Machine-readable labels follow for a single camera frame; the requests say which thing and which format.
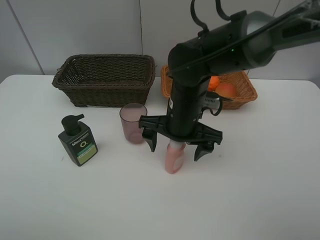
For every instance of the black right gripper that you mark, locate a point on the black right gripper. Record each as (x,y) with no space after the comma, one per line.
(181,121)

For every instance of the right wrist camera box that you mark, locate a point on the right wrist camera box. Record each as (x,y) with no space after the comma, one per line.
(215,101)

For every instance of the pink lotion bottle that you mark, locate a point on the pink lotion bottle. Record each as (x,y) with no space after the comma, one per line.
(174,157)

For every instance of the translucent purple plastic cup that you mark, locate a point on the translucent purple plastic cup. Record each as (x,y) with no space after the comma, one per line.
(130,115)

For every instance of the light orange wicker basket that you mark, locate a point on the light orange wicker basket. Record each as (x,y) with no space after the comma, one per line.
(245,91)

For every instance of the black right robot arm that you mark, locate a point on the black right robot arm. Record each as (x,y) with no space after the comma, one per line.
(248,41)

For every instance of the red yellow peach fruit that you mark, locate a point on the red yellow peach fruit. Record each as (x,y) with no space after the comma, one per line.
(227,90)

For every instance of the black soap pump bottle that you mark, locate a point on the black soap pump bottle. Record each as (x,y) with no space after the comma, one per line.
(77,139)

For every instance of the orange mandarin fruit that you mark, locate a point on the orange mandarin fruit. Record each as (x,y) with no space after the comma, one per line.
(213,83)

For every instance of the dark brown wicker basket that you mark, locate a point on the dark brown wicker basket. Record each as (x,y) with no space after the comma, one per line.
(106,80)

